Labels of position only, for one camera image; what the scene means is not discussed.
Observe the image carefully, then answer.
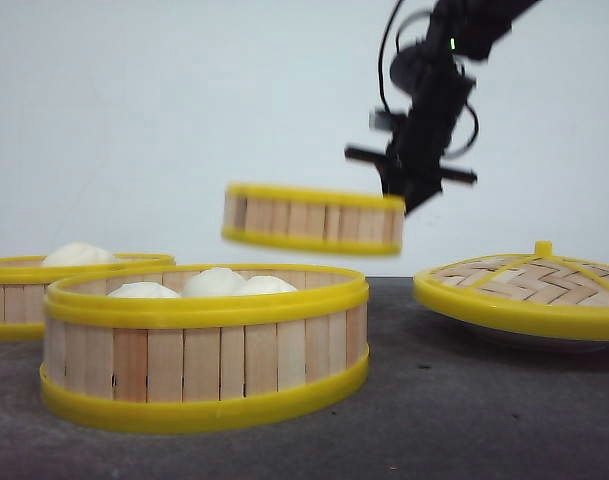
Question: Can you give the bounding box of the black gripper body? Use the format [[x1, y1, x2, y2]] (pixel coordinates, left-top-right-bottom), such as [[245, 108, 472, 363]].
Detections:
[[344, 53, 477, 196]]

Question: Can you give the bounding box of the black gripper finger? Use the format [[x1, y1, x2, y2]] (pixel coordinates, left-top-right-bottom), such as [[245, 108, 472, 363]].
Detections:
[[404, 189, 434, 216]]

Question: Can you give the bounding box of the bamboo steamer basket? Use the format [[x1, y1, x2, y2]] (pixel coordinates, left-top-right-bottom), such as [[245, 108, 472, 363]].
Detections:
[[0, 253, 175, 341], [221, 183, 405, 256], [39, 264, 369, 434]]

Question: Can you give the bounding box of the woven bamboo steamer lid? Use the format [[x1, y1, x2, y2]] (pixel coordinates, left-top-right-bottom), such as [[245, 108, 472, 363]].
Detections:
[[413, 241, 609, 342]]

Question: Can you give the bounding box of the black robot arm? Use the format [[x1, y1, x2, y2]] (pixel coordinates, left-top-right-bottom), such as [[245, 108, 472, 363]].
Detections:
[[344, 1, 534, 214]]

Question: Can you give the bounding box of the front basket right bun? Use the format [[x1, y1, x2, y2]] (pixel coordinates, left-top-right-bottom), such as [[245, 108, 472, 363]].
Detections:
[[233, 275, 297, 296]]

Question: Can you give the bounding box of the white plate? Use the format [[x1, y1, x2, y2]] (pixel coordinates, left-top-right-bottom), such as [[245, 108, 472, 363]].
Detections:
[[459, 322, 609, 354]]

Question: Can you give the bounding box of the front basket left bun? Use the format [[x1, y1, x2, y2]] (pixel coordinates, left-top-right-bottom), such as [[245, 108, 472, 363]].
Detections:
[[107, 281, 181, 299]]

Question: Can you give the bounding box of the white bun in left basket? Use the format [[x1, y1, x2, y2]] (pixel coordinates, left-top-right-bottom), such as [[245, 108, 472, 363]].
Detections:
[[41, 242, 118, 267]]

